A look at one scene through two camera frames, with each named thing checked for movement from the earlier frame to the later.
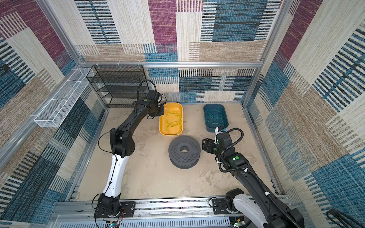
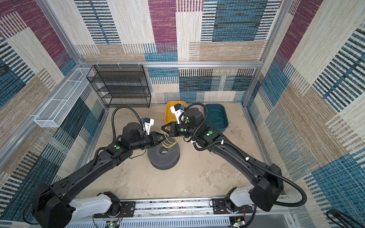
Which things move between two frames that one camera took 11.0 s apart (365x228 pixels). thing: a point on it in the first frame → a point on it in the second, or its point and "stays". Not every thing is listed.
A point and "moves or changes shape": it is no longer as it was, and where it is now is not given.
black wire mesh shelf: x=119 y=85 stays
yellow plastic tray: x=171 y=123 moves or changes shape
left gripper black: x=161 y=107 → x=154 y=138
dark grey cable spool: x=184 y=152 → x=165 y=154
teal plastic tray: x=215 y=115 stays
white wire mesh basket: x=52 y=115 stays
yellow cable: x=173 y=120 moves or changes shape
